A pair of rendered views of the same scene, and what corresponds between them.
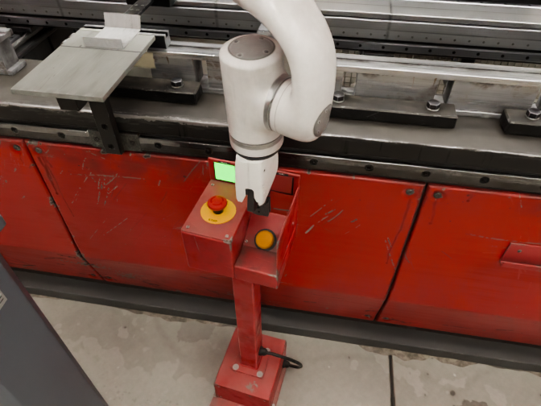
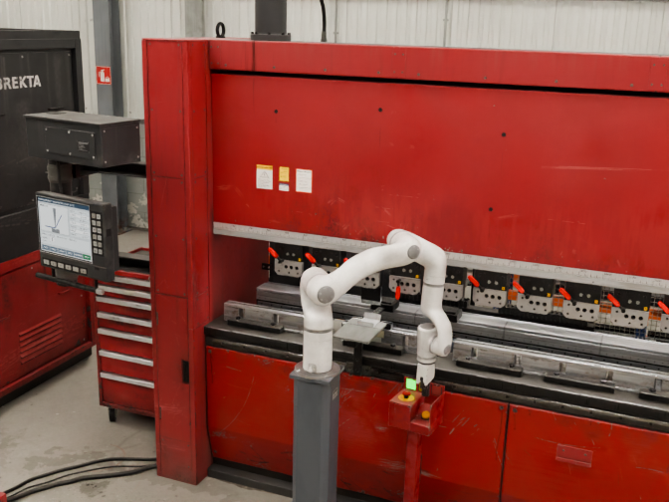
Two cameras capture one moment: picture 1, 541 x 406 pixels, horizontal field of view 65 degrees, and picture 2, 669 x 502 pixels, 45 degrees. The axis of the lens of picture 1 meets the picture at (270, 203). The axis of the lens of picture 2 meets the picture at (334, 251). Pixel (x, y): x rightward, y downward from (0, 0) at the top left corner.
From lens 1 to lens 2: 2.90 m
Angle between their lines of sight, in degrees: 31
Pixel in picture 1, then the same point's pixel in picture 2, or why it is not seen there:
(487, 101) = (538, 368)
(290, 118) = (436, 347)
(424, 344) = not seen: outside the picture
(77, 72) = (356, 333)
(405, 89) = (500, 358)
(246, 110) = (423, 345)
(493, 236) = (548, 439)
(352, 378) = not seen: outside the picture
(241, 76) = (423, 334)
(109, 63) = (368, 331)
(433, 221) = (516, 427)
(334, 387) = not seen: outside the picture
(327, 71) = (448, 334)
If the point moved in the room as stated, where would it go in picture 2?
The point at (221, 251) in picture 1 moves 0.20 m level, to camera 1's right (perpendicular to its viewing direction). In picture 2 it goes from (405, 412) to (451, 418)
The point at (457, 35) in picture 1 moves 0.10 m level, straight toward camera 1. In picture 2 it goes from (539, 341) to (531, 347)
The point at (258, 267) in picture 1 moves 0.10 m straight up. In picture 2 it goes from (421, 423) to (422, 402)
